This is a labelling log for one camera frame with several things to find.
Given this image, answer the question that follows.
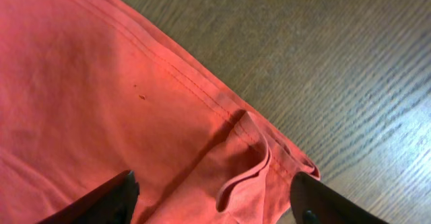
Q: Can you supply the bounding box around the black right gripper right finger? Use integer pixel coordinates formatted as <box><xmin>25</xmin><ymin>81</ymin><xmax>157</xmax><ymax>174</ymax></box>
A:
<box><xmin>290</xmin><ymin>172</ymin><xmax>387</xmax><ymax>224</ymax></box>

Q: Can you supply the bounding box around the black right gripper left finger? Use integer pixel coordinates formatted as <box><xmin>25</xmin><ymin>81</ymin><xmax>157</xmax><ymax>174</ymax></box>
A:
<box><xmin>39</xmin><ymin>170</ymin><xmax>139</xmax><ymax>224</ymax></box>

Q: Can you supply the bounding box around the red t-shirt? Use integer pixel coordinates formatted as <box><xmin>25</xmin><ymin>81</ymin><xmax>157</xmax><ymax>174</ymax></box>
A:
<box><xmin>1</xmin><ymin>0</ymin><xmax>320</xmax><ymax>223</ymax></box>

